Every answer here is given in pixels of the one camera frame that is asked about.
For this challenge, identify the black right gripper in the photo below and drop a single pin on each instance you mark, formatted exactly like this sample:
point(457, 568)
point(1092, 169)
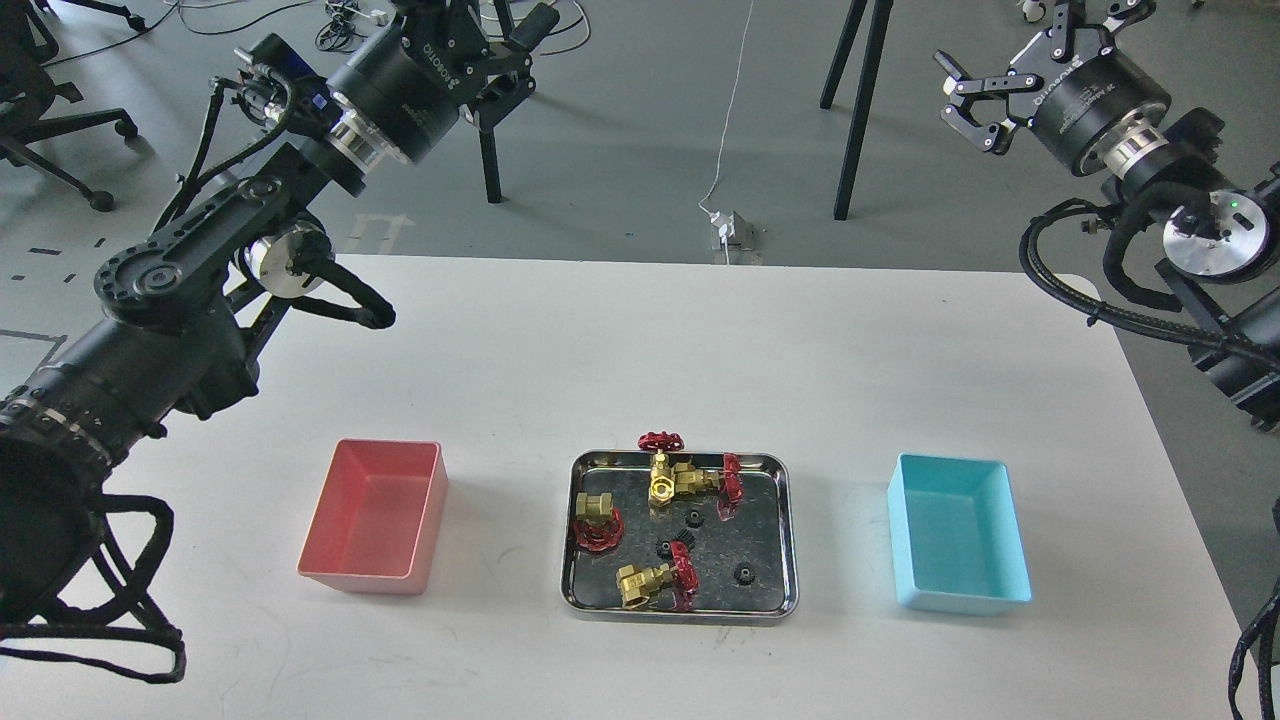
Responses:
point(1070, 83)

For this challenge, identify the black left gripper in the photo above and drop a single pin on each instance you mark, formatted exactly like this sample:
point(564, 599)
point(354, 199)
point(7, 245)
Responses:
point(411, 78)

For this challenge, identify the brass valve red handle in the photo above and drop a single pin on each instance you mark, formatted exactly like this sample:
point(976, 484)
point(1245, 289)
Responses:
point(597, 524)
point(662, 483)
point(638, 586)
point(727, 480)

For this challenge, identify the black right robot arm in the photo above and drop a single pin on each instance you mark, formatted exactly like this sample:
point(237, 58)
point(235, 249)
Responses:
point(1174, 223)

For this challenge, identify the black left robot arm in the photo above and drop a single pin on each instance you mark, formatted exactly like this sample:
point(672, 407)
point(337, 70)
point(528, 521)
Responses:
point(188, 310)

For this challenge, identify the blue plastic box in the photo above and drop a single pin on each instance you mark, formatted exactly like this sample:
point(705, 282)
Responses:
point(955, 536)

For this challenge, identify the pink plastic box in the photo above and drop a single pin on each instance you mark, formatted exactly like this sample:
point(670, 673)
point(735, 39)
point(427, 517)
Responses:
point(378, 517)

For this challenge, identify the black stand legs left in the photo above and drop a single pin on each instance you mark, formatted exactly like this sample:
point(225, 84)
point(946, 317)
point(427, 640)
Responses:
point(488, 142)

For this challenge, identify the black stand legs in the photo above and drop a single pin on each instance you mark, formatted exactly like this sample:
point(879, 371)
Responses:
point(879, 13)
point(488, 142)

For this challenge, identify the black stand legs right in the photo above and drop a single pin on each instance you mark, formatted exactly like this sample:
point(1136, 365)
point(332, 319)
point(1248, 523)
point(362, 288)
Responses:
point(879, 13)

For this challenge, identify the black office chair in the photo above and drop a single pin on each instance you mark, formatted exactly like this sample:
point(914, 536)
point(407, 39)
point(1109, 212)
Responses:
point(28, 93)

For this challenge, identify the steel tray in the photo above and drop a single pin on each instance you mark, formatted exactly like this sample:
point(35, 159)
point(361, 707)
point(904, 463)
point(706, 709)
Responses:
point(755, 530)

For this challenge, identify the brass valve top red handle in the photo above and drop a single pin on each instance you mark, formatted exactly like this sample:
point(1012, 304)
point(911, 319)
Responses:
point(662, 483)

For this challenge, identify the brass valve bottom red handle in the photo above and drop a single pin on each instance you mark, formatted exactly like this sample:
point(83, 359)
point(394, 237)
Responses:
point(638, 586)

